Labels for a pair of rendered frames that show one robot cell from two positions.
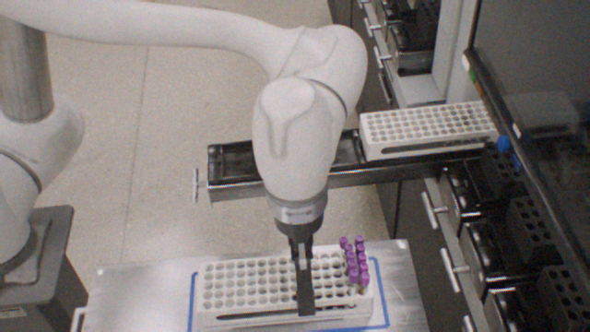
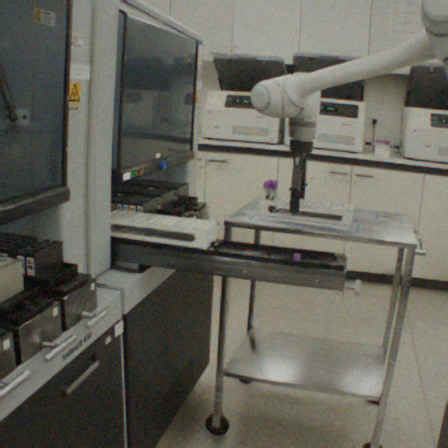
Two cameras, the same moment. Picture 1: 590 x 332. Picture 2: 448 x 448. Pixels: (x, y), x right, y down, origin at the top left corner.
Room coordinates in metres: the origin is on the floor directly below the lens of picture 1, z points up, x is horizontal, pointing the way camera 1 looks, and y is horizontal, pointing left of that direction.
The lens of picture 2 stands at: (2.18, 0.25, 1.18)
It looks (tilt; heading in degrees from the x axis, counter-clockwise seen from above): 13 degrees down; 197
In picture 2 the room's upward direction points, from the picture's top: 3 degrees clockwise
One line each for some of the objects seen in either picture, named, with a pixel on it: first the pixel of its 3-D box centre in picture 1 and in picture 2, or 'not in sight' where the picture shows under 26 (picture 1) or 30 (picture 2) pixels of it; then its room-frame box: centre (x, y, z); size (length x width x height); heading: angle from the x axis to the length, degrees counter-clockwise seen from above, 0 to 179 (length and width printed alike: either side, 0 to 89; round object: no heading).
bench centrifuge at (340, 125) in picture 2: not in sight; (328, 101); (-1.67, -0.16, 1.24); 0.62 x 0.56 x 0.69; 3
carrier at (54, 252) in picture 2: (426, 21); (45, 260); (1.35, -0.37, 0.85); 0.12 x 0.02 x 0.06; 3
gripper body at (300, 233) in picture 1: (299, 222); (300, 154); (0.56, 0.00, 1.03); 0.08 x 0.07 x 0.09; 0
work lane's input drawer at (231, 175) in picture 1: (348, 158); (222, 259); (0.94, -0.12, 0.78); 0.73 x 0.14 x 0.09; 93
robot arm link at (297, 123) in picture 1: (295, 130); (301, 96); (0.57, 0.00, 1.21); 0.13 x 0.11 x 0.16; 157
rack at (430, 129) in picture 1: (429, 132); (157, 230); (0.94, -0.30, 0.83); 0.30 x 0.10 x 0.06; 93
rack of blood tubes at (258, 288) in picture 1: (285, 289); (307, 212); (0.56, 0.04, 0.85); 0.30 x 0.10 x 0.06; 91
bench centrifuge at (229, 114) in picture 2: not in sight; (250, 98); (-1.64, -0.74, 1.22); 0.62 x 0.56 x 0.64; 1
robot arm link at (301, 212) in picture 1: (296, 191); (302, 130); (0.56, 0.00, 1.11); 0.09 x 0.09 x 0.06
